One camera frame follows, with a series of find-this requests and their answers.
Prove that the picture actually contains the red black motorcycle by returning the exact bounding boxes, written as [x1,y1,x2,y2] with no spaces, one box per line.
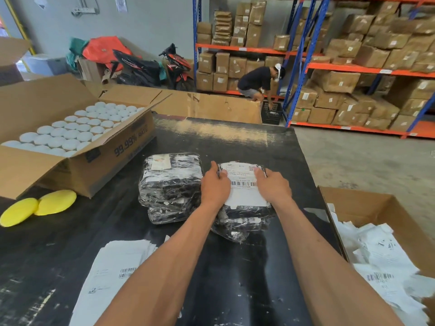
[158,43,195,91]

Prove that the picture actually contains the person's right forearm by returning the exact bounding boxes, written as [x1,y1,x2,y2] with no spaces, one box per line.
[271,199,406,326]

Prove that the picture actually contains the person's left forearm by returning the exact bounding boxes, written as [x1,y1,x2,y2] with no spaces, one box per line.
[94,202,225,326]

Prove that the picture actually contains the pile of white backing papers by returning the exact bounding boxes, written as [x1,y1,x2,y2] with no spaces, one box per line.
[326,203,435,326]

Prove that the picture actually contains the open printed cardboard box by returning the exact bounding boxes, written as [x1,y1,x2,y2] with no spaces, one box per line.
[0,73,172,200]

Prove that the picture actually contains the large plain cardboard box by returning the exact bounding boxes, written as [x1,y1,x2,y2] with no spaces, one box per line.
[83,81,263,125]

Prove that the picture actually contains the white cooler box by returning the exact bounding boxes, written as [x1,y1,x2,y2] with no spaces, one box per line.
[22,54,68,77]

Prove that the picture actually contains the white wall bracket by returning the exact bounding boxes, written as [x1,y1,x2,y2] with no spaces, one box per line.
[71,0,100,17]

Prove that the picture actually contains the black plastic crate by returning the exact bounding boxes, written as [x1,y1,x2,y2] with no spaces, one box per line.
[261,101,283,125]

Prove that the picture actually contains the white shipping label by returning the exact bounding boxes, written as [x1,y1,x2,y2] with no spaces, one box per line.
[218,162,271,210]

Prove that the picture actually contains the wide blue orange storage rack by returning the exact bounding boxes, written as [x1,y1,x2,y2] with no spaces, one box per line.
[285,0,435,140]

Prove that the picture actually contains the narrow blue orange storage rack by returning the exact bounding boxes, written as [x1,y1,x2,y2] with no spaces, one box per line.
[192,0,308,100]

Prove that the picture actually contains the stack of white label sheets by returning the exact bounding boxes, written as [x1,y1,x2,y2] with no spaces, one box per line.
[69,235,170,326]

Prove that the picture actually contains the person's right hand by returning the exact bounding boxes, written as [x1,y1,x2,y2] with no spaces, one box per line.
[253,167,293,210]

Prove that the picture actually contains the person's left hand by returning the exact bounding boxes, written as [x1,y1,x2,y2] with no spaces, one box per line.
[200,161,232,212]

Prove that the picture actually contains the group of white round lids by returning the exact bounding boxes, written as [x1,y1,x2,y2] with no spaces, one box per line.
[1,102,146,158]

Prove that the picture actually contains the black parcel with label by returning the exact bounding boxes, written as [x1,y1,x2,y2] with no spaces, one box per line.
[216,162,274,219]

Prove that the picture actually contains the stacks of small cardboard cartons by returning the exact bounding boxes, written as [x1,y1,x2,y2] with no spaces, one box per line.
[196,0,293,93]

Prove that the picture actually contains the green cloth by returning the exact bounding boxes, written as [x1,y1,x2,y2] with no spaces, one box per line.
[66,37,89,72]

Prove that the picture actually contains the orange cloth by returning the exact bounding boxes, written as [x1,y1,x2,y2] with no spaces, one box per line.
[82,36,134,71]

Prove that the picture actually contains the cardboard waste box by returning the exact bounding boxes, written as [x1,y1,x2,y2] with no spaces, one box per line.
[317,185,435,326]

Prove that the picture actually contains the yellow round sponge pad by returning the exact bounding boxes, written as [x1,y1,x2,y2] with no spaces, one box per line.
[34,189,77,216]
[0,198,39,228]

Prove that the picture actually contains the stacks of large cardboard cartons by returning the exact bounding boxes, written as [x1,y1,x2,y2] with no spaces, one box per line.
[290,0,435,132]

